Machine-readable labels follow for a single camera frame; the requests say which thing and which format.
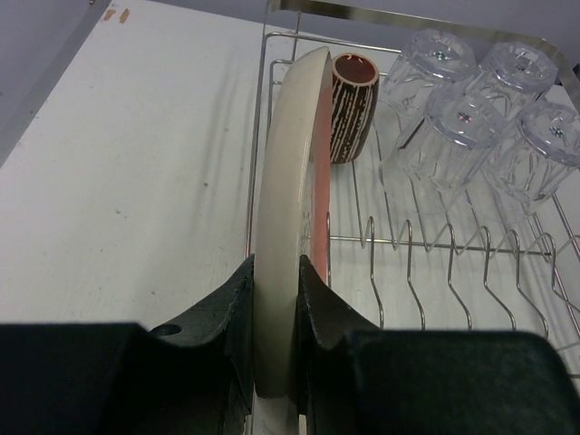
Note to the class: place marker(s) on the clear glass back right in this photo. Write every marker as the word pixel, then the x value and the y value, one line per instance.
pixel 512 75

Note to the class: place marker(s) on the cream plate back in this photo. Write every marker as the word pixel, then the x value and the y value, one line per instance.
pixel 291 219

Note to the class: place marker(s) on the clear glass front left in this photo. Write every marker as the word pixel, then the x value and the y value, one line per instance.
pixel 441 151

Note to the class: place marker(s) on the dark red cup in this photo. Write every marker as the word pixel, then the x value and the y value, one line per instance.
pixel 355 95

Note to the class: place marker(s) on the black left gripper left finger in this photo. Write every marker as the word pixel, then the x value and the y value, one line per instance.
pixel 190 375

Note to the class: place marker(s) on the clear glass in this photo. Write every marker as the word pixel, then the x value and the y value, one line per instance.
pixel 430 59
pixel 441 151
pixel 512 75
pixel 537 150

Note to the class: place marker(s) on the metal wire dish rack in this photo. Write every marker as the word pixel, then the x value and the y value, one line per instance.
pixel 479 267

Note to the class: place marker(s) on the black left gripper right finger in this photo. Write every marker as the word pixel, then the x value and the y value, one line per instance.
pixel 356 378

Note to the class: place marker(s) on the clear glass front right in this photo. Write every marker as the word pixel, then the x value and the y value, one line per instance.
pixel 537 150

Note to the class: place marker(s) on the clear glass back left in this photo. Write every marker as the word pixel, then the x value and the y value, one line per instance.
pixel 430 59

